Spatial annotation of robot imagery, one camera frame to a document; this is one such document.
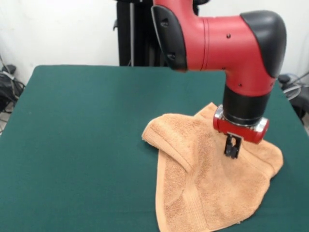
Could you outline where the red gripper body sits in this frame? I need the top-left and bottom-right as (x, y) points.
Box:
(212, 104), (270, 145)

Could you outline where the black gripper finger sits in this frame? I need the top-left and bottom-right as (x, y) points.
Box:
(223, 134), (236, 157)
(232, 136), (242, 160)

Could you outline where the orange terry towel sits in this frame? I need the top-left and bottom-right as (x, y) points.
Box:
(141, 101), (284, 232)

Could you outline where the black stand base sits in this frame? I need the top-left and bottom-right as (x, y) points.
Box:
(0, 64), (26, 114)
(277, 73), (309, 126)

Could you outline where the dark green table cloth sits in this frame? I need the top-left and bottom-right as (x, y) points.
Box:
(0, 64), (309, 232)

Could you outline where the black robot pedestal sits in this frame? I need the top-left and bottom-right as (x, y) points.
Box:
(112, 0), (201, 67)

